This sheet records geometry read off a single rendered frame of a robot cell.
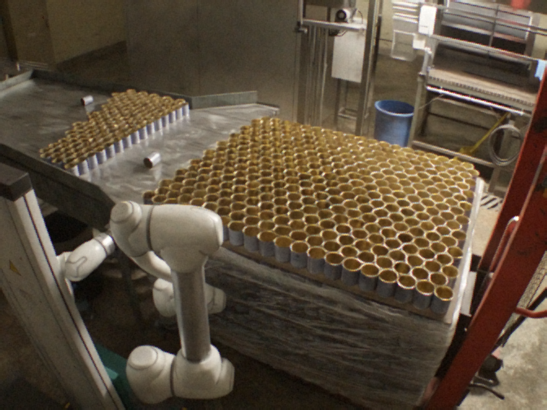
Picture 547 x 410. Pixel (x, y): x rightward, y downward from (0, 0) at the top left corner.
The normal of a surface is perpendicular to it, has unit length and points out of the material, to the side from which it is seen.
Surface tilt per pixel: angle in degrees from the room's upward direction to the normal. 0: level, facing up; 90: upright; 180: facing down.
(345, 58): 90
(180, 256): 86
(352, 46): 90
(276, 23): 90
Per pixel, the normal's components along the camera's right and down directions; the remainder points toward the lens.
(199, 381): 0.07, 0.36
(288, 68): -0.47, 0.48
